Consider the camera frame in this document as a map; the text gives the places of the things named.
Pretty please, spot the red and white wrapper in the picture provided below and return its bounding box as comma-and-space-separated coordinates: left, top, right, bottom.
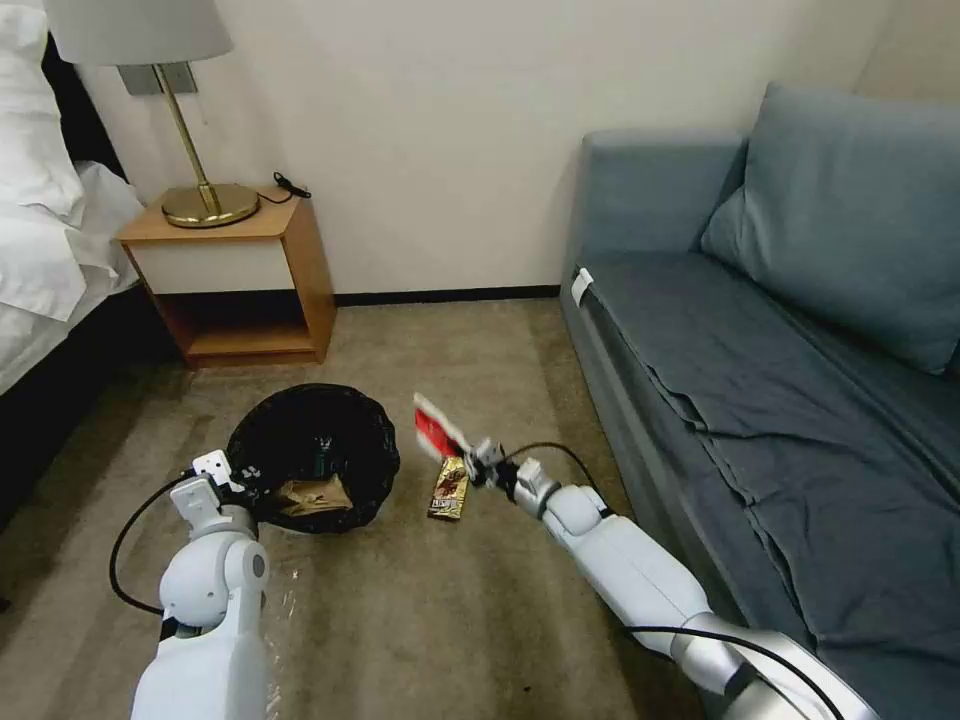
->
412, 391, 471, 460

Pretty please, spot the trash bin with black bag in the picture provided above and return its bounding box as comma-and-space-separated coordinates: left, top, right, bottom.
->
224, 382, 400, 536

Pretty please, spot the gold brown snack wrapper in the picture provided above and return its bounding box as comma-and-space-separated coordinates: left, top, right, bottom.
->
426, 455, 472, 522

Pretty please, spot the crumpled brown paper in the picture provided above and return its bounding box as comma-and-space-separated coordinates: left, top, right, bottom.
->
270, 477, 353, 520

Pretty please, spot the black baseboard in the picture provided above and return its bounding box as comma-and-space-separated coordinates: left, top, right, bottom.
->
332, 286, 564, 308

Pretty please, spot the wooden nightstand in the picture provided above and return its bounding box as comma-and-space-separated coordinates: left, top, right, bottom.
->
115, 196, 338, 370

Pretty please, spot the blue grey sofa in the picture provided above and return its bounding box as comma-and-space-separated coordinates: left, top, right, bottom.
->
558, 80, 960, 720

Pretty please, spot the white bed sheet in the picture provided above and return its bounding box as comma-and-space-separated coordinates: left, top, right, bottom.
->
0, 155, 145, 397

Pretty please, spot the black headboard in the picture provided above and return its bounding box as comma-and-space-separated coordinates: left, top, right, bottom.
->
41, 29, 145, 208

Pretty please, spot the white pillow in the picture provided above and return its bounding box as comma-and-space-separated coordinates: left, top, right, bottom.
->
0, 28, 85, 228

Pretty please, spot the blue grey sofa cushion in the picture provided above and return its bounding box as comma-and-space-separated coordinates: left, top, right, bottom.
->
700, 80, 960, 377

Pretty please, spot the brass lamp with white shade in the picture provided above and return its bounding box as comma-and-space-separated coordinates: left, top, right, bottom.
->
42, 0, 261, 231

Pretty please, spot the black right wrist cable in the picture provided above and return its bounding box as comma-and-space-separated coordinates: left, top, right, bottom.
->
500, 441, 610, 520

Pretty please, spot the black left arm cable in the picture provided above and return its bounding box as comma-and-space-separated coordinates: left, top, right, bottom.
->
109, 467, 201, 621

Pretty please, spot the dark bed frame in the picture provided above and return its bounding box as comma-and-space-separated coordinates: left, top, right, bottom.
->
0, 283, 190, 535

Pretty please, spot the black right elbow cable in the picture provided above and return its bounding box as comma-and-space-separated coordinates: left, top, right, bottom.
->
620, 623, 843, 720

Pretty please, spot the thin black lamp cable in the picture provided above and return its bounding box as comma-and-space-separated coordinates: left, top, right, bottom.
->
256, 170, 313, 206

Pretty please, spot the grey wall switch plate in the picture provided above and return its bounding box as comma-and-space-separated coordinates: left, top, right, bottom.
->
116, 63, 201, 97

